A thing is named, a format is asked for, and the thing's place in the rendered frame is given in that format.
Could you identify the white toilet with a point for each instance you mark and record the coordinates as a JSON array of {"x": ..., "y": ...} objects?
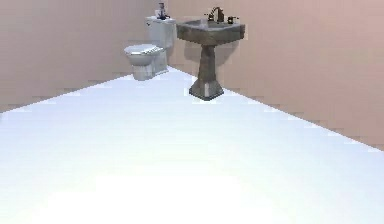
[{"x": 146, "y": 55}]

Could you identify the bronze sink faucet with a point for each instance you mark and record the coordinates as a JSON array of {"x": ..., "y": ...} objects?
[{"x": 218, "y": 15}]

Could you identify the grey stone pedestal sink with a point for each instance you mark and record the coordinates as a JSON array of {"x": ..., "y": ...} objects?
[{"x": 207, "y": 36}]

